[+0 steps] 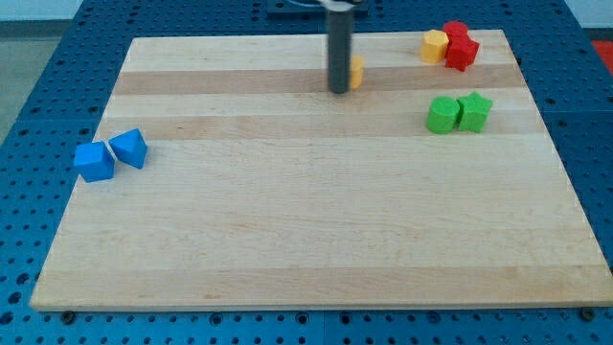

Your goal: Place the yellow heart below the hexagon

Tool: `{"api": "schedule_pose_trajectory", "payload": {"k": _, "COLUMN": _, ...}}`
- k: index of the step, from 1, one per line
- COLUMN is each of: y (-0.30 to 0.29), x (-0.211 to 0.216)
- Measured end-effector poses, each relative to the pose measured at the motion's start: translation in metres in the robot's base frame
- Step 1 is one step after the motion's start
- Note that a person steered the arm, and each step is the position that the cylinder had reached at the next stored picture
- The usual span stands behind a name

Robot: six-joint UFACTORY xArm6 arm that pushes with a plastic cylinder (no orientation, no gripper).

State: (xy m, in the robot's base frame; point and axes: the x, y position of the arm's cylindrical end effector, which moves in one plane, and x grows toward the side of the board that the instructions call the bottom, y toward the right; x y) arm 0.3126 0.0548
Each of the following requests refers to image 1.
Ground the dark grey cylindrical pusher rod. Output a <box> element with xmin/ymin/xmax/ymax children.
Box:
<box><xmin>327</xmin><ymin>10</ymin><xmax>353</xmax><ymax>94</ymax></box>

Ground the silver rod mount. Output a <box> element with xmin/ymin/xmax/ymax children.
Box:
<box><xmin>318</xmin><ymin>0</ymin><xmax>360</xmax><ymax>11</ymax></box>

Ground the yellow heart block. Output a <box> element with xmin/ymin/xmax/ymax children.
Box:
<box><xmin>350</xmin><ymin>56</ymin><xmax>365</xmax><ymax>90</ymax></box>

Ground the yellow hexagon block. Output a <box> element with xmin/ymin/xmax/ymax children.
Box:
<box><xmin>420</xmin><ymin>30</ymin><xmax>449</xmax><ymax>63</ymax></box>

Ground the red cylinder block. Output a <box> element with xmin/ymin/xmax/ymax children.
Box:
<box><xmin>443</xmin><ymin>20</ymin><xmax>468</xmax><ymax>41</ymax></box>

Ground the red star block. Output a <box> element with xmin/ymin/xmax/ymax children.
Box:
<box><xmin>445</xmin><ymin>36</ymin><xmax>480</xmax><ymax>72</ymax></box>

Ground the green cylinder block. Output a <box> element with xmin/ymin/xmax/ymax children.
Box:
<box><xmin>426</xmin><ymin>96</ymin><xmax>460</xmax><ymax>134</ymax></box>

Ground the green star block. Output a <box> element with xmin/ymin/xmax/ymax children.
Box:
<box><xmin>457</xmin><ymin>92</ymin><xmax>493</xmax><ymax>133</ymax></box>

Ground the light wooden board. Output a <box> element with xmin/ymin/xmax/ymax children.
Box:
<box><xmin>30</xmin><ymin>30</ymin><xmax>612</xmax><ymax>311</ymax></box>

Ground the blue triangle block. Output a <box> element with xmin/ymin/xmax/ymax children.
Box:
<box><xmin>109</xmin><ymin>128</ymin><xmax>148</xmax><ymax>169</ymax></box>

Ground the blue cube block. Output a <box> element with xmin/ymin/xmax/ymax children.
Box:
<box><xmin>74</xmin><ymin>142</ymin><xmax>115</xmax><ymax>183</ymax></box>

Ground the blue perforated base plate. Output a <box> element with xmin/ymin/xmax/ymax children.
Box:
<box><xmin>1</xmin><ymin>1</ymin><xmax>612</xmax><ymax>344</ymax></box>

